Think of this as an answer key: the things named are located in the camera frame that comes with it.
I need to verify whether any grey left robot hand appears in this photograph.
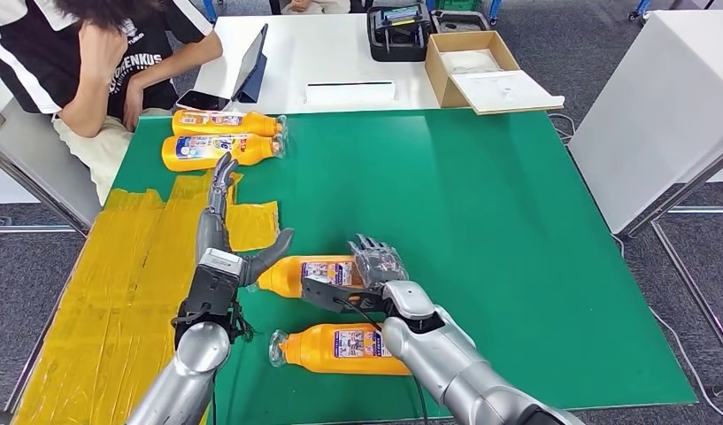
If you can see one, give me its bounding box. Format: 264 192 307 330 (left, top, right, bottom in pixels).
195 153 296 289

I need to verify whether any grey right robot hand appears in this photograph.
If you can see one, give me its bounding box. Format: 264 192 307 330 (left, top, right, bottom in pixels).
349 234 411 289

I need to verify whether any person's right hand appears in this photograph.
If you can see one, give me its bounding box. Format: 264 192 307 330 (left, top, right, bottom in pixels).
79 20 129 66

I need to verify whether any person's left hand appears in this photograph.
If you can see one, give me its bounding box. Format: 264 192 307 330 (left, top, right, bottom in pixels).
121 79 146 133

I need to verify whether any orange detergent bottle clear cap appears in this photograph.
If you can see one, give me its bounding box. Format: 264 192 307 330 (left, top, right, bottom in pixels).
246 255 368 299
161 133 288 173
172 109 288 138
268 322 412 376

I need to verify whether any clear plastic wrap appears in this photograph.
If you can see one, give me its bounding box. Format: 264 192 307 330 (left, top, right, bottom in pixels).
351 237 411 288

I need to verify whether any smartphone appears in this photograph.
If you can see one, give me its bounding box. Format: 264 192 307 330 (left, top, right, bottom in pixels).
176 89 232 112

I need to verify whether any person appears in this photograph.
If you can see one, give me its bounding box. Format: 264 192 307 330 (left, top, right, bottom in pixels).
279 0 351 17
0 0 225 204

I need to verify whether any green table mat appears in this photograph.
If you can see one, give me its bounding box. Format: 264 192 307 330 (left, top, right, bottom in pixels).
12 108 697 425

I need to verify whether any grey side table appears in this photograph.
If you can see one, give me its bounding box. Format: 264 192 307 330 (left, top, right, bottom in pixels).
0 64 103 236

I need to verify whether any tablet in dark case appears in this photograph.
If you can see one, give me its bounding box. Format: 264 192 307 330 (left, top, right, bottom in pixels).
230 23 270 104

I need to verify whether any yellow taped plastic sheet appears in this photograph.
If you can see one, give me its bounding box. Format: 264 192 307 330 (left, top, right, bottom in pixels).
12 171 281 425

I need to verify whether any white flat box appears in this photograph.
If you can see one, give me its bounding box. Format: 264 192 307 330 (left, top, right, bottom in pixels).
304 80 397 107

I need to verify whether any open cardboard box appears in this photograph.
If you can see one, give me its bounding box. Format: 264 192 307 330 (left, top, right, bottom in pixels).
424 30 566 116

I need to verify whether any black tool case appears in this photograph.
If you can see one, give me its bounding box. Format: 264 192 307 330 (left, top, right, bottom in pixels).
366 4 434 63

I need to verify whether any white bag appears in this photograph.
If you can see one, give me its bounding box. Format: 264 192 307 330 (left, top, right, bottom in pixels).
442 49 504 75

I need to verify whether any grey moulded tray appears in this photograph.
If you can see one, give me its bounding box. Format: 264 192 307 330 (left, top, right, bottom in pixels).
429 9 491 35

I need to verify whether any green plastic crate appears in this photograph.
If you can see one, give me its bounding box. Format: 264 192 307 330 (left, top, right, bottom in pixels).
433 0 482 13

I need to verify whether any white side table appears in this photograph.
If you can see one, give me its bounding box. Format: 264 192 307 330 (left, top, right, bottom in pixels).
567 10 723 236

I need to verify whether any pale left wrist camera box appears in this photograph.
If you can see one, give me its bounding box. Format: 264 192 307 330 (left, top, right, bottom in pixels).
174 248 246 347

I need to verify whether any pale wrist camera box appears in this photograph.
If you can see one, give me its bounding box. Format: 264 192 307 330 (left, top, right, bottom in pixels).
300 276 397 318
174 248 246 347

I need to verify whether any black right camera cable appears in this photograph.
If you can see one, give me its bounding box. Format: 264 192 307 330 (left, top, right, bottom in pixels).
336 297 431 425

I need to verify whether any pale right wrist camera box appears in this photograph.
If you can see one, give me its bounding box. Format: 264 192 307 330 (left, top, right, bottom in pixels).
300 276 397 318

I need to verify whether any grey cable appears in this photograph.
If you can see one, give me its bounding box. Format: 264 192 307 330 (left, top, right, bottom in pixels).
547 111 576 144

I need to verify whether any white floor cable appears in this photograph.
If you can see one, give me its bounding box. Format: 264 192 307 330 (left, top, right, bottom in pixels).
648 311 723 425

